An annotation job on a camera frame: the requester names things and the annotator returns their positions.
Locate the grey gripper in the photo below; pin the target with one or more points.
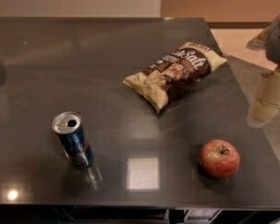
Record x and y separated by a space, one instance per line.
279 46

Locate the red apple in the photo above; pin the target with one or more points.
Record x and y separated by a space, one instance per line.
219 159

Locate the brown chip bag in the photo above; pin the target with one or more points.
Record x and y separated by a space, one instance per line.
168 77

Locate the blue energy drink can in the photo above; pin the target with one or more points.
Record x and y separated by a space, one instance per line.
68 127

